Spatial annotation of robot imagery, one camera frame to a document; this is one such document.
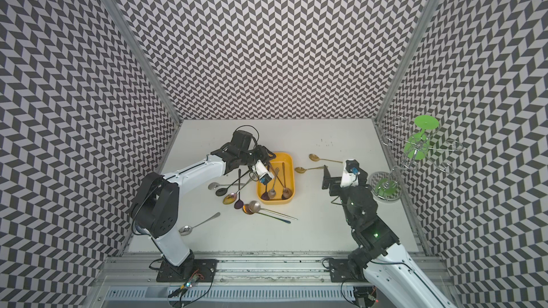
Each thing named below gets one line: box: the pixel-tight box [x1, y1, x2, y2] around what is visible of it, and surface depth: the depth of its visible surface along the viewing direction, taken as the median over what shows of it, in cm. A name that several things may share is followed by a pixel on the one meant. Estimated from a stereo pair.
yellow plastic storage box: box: [256, 152, 296, 205], surface depth 95 cm
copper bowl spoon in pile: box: [215, 169, 251, 197], surface depth 93 cm
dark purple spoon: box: [234, 168, 245, 210], surface depth 91 cm
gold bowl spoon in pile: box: [222, 178, 255, 205], surface depth 91 cm
